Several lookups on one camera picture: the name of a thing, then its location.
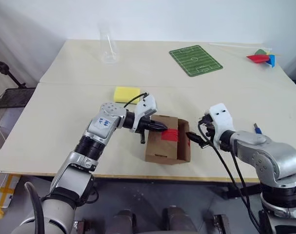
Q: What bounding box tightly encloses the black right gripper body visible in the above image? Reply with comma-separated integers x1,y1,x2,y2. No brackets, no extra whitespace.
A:
197,114,216,148

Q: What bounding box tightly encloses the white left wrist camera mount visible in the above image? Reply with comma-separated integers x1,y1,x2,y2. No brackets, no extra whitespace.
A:
134,94,158,123

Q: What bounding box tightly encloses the black tripod stand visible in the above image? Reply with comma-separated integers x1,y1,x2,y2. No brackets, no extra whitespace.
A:
0,52,37,108

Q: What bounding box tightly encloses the yellow floor tape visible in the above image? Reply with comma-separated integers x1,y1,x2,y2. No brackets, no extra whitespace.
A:
0,173,15,218

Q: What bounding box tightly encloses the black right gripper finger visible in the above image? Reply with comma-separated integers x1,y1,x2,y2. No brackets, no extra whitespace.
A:
186,131,204,143
190,136,209,149

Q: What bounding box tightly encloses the red tape strip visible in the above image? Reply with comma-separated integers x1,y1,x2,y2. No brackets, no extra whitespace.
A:
160,128,180,143

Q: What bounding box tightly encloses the brown cardboard box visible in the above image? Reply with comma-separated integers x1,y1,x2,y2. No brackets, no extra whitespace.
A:
144,115,191,166

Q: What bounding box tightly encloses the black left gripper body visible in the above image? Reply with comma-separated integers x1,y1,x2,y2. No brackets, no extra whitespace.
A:
137,118,154,145

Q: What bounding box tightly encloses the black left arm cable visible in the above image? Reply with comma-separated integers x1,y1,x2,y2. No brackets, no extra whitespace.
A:
123,92,150,108

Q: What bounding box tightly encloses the green soccer field mat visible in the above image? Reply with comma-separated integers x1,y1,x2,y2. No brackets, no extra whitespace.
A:
169,44,223,78

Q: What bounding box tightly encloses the thick black hose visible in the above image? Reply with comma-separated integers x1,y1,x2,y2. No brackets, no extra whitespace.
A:
24,181,45,234

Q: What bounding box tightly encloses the colourful paper pinwheel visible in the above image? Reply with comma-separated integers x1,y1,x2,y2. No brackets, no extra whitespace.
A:
209,42,281,68

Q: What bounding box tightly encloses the yellow sponge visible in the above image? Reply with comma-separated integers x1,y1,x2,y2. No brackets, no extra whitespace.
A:
113,86,141,103

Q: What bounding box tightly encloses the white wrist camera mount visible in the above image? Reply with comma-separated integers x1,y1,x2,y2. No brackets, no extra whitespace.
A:
134,94,158,123
208,103,237,147

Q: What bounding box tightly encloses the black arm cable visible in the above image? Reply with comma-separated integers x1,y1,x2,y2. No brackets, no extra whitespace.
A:
123,92,150,108
197,121,262,234

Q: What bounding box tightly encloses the clear plastic cup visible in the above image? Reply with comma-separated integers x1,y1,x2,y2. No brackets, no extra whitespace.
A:
98,22,121,64

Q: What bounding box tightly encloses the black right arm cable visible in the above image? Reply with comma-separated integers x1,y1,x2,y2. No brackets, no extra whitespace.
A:
197,121,262,234

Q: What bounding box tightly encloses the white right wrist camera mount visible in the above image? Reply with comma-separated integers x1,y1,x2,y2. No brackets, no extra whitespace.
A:
208,103,237,147

